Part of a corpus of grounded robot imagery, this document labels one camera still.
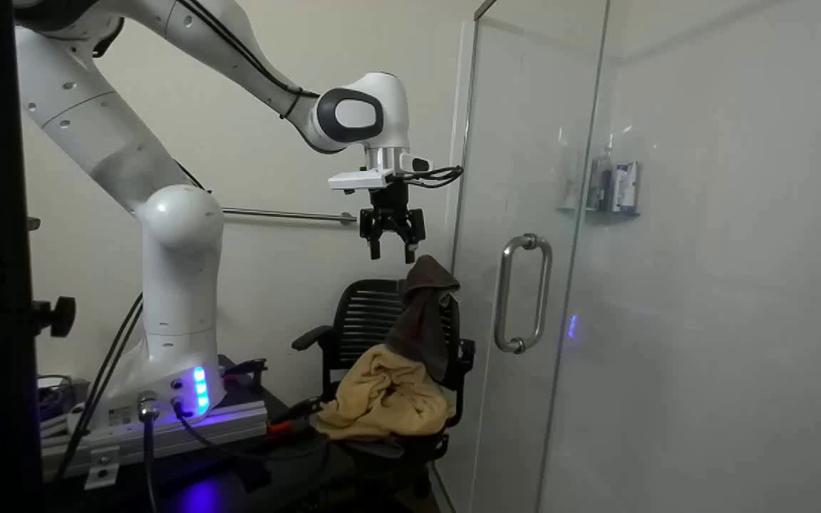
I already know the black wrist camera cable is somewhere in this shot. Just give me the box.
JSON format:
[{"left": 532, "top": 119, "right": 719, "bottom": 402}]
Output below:
[{"left": 408, "top": 159, "right": 467, "bottom": 191}]

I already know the black metal stand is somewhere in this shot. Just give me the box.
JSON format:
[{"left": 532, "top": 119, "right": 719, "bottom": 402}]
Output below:
[{"left": 0, "top": 0, "right": 49, "bottom": 513}]

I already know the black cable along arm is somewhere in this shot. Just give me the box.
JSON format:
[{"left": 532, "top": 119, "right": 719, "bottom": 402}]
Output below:
[{"left": 173, "top": 0, "right": 324, "bottom": 122}]

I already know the metal wall towel bar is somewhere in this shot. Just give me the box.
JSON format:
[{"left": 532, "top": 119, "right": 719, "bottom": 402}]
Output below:
[{"left": 221, "top": 206, "right": 358, "bottom": 232}]

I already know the dark shower bottle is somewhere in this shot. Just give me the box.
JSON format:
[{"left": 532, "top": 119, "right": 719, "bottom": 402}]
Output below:
[{"left": 586, "top": 148, "right": 618, "bottom": 218}]

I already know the black plugged base cable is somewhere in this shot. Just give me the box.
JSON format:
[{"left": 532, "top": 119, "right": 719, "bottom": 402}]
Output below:
[{"left": 133, "top": 390, "right": 166, "bottom": 513}]

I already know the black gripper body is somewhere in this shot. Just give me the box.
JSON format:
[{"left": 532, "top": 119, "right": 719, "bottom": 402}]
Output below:
[{"left": 357, "top": 176, "right": 428, "bottom": 246}]

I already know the shower wall shelf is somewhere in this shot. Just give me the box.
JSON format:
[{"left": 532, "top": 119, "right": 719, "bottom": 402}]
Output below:
[{"left": 556, "top": 202, "right": 643, "bottom": 228}]

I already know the light shower bottle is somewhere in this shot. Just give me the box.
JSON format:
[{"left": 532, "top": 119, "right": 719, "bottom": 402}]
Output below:
[{"left": 613, "top": 159, "right": 643, "bottom": 218}]

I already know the black base cable bundle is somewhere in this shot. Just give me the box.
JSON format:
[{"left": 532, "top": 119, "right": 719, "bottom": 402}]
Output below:
[{"left": 50, "top": 290, "right": 149, "bottom": 480}]

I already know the brown cloth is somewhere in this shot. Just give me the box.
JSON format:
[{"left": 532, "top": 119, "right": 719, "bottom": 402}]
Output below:
[{"left": 390, "top": 252, "right": 464, "bottom": 384}]

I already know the fixed glass shower panel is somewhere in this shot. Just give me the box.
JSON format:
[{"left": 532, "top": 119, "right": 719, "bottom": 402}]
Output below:
[{"left": 532, "top": 0, "right": 821, "bottom": 513}]

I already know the chrome door handle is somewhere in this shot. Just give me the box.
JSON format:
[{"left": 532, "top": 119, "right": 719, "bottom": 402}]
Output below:
[{"left": 491, "top": 232, "right": 556, "bottom": 356}]

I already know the black stand knob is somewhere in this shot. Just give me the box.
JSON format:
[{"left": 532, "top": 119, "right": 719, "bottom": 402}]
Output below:
[{"left": 30, "top": 293, "right": 80, "bottom": 343}]

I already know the yellow cloth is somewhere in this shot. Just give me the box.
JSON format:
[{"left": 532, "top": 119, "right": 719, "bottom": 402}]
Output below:
[{"left": 307, "top": 343, "right": 459, "bottom": 446}]

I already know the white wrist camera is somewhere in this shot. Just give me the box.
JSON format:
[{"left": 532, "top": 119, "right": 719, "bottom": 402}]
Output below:
[{"left": 324, "top": 166, "right": 415, "bottom": 198}]

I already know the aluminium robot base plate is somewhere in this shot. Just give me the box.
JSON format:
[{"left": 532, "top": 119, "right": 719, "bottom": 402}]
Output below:
[{"left": 38, "top": 376, "right": 274, "bottom": 493}]

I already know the glass shower door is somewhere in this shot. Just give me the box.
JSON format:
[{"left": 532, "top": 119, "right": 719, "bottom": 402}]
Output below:
[{"left": 430, "top": 0, "right": 616, "bottom": 513}]

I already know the black mesh office chair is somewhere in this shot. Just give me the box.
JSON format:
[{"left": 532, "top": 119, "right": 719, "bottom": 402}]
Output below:
[{"left": 288, "top": 278, "right": 479, "bottom": 481}]

